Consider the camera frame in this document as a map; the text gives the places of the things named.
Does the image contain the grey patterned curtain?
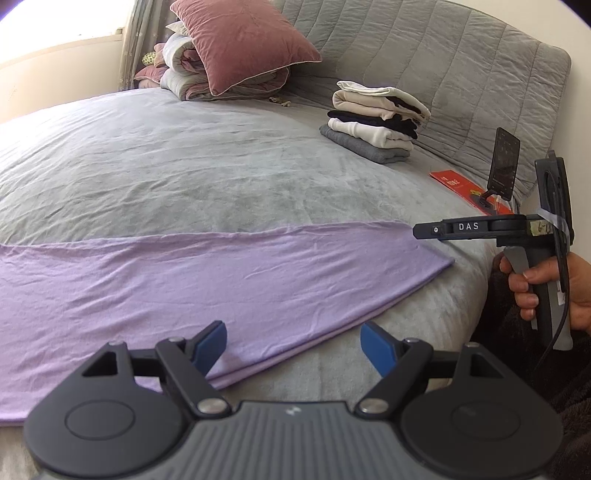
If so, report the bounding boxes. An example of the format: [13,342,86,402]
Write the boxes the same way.
[117,0,185,90]

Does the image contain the beige folded garment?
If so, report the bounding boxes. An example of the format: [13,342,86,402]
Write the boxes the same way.
[332,90,428,125]

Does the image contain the purple pants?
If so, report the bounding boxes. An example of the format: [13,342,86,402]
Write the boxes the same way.
[0,220,455,428]

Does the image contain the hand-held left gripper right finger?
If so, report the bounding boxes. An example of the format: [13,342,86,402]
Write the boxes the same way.
[355,322,506,420]

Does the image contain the folded grey pink quilt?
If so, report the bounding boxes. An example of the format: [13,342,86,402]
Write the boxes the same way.
[159,32,291,101]

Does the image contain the small pink cushion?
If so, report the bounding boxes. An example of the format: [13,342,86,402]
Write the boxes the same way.
[134,42,169,88]

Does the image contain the red box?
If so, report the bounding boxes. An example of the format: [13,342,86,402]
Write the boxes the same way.
[429,170,515,217]

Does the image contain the grey quilted headboard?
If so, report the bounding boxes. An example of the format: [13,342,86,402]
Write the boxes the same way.
[270,0,573,204]

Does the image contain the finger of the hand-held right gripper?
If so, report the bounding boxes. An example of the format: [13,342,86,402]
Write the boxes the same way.
[413,218,492,241]

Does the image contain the white knit folded garment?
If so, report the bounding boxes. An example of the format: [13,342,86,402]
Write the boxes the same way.
[328,117,414,151]

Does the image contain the phone stand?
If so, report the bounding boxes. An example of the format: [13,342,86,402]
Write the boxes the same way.
[478,189,513,215]

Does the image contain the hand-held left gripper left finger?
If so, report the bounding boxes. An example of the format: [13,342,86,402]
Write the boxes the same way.
[81,320,232,420]

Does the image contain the black phone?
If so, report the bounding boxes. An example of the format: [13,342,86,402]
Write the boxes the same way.
[489,127,522,200]

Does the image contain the pink velvet pillow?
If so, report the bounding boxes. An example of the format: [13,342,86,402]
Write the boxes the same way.
[170,0,322,97]

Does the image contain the person's right hand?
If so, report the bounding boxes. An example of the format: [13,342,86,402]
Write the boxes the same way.
[500,254,591,332]

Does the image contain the grey bed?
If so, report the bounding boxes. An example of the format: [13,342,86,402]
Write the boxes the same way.
[0,85,513,480]

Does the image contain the white cushion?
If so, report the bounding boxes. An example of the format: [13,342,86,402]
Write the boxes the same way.
[165,21,195,49]

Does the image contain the grey folded garment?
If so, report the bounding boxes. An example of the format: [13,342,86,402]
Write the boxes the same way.
[320,124,411,164]

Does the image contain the window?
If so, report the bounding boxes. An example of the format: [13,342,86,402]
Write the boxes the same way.
[0,0,137,63]

